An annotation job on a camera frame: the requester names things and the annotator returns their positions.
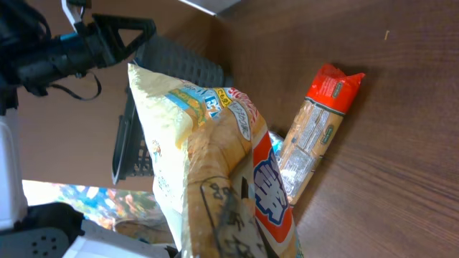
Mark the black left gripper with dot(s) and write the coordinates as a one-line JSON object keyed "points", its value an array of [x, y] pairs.
{"points": [[100, 44]]}

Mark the yellow snack bag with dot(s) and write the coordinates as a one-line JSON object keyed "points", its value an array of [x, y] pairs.
{"points": [[230, 200]]}

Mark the teal tissue pack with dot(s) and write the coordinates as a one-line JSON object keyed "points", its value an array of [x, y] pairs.
{"points": [[277, 143]]}

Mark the orange pasta package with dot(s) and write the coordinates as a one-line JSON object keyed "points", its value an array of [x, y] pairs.
{"points": [[326, 103]]}

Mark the grey plastic mesh basket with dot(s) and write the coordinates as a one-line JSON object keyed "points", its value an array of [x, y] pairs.
{"points": [[171, 90]]}

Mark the colourful printed floor mat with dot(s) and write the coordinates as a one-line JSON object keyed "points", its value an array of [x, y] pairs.
{"points": [[135, 214]]}

